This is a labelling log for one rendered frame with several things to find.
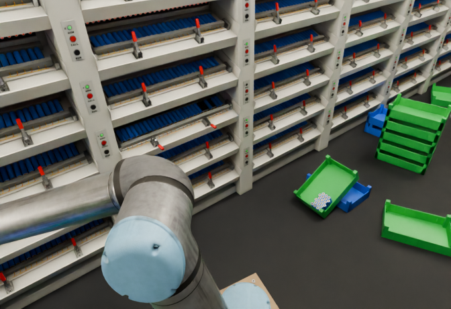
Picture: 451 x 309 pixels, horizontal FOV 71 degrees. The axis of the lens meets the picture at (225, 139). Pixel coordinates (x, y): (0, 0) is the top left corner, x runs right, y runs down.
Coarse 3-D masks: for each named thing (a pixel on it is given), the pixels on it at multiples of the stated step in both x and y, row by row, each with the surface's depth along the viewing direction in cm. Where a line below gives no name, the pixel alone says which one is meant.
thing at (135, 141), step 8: (208, 112) 152; (216, 112) 155; (184, 120) 146; (192, 120) 148; (168, 128) 142; (176, 128) 145; (184, 128) 145; (144, 136) 136; (120, 144) 132; (128, 144) 133
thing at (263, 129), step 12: (300, 96) 202; (312, 96) 207; (276, 108) 190; (288, 108) 192; (300, 108) 197; (312, 108) 200; (324, 108) 202; (264, 120) 182; (276, 120) 186; (288, 120) 189; (300, 120) 193; (264, 132) 179; (276, 132) 184
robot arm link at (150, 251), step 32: (128, 192) 51; (160, 192) 49; (128, 224) 44; (160, 224) 44; (128, 256) 42; (160, 256) 42; (192, 256) 49; (128, 288) 45; (160, 288) 44; (192, 288) 50
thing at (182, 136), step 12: (228, 96) 159; (240, 108) 154; (144, 120) 145; (216, 120) 153; (228, 120) 156; (180, 132) 144; (192, 132) 146; (204, 132) 151; (144, 144) 137; (168, 144) 140; (180, 144) 146; (132, 156) 132
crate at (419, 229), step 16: (384, 208) 170; (400, 208) 169; (384, 224) 159; (400, 224) 165; (416, 224) 165; (432, 224) 164; (448, 224) 160; (400, 240) 156; (416, 240) 152; (432, 240) 156; (448, 240) 155
